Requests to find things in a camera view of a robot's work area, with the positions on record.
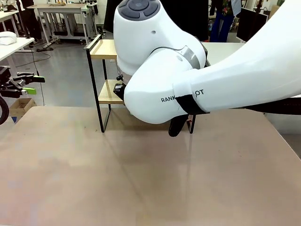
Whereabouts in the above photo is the person in blue trousers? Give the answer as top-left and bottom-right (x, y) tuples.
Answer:
(209, 0), (242, 43)

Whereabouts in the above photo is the cardboard box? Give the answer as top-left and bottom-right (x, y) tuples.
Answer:
(8, 97), (36, 118)

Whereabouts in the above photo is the right arm black cable bundle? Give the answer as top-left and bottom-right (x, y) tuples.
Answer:
(168, 95), (301, 137)

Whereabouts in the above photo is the black strap on arm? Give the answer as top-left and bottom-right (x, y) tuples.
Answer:
(175, 95), (210, 116)

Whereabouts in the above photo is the person in dark trousers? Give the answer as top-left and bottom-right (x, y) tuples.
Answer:
(23, 0), (42, 41)

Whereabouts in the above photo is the large white table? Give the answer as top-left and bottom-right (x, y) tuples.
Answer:
(201, 42), (246, 67)

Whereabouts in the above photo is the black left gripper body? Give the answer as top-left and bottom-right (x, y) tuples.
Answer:
(0, 66), (22, 98)

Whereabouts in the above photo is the black frame wooden shelf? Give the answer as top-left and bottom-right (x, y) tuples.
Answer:
(86, 34), (210, 134)

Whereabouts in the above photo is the brown cardboard sheet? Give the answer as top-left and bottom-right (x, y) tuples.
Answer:
(268, 4), (281, 20)

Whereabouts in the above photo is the black tripod pole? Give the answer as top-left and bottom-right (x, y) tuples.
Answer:
(15, 0), (32, 40)

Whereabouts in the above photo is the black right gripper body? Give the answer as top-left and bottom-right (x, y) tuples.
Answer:
(112, 83), (126, 100)

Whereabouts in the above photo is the white cloth bundle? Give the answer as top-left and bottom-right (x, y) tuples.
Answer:
(0, 31), (17, 46)

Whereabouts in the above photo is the black monitor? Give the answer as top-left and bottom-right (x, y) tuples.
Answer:
(236, 7), (269, 43)

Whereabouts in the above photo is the grey frame workshop desk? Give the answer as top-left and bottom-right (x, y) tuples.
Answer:
(27, 2), (98, 47)

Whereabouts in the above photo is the small white table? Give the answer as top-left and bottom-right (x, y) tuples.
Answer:
(0, 37), (35, 71)

